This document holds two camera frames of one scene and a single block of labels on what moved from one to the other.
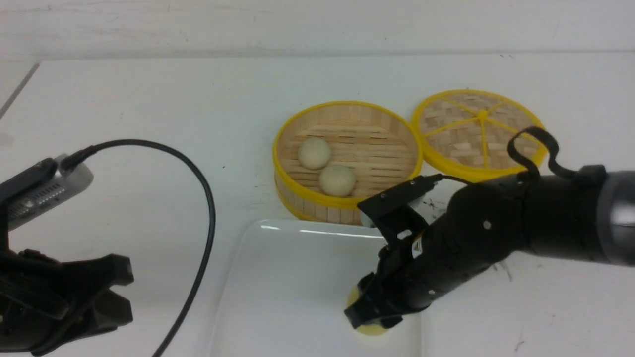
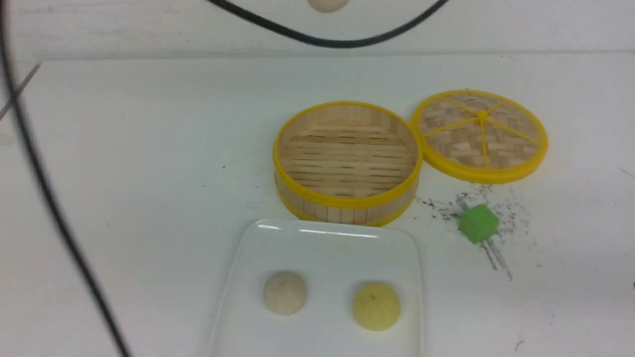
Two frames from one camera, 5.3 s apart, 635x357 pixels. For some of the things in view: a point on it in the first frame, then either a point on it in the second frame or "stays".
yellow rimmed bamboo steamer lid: [466, 132] stays
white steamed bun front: [337, 180] -> [328, 6]
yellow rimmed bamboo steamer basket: [382, 146] stays
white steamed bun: [314, 153] -> [285, 292]
